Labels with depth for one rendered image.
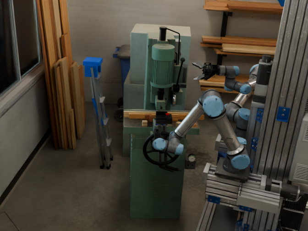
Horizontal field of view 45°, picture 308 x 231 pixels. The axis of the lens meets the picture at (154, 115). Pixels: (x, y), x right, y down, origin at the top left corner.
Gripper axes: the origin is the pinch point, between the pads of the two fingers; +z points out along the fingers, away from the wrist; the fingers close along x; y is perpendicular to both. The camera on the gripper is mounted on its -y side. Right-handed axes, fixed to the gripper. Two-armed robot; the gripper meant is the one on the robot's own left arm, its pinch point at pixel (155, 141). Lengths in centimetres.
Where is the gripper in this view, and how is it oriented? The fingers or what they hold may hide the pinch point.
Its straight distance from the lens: 271.7
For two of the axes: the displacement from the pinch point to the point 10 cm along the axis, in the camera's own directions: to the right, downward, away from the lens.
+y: -0.1, 10.0, -0.9
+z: -0.8, 0.9, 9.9
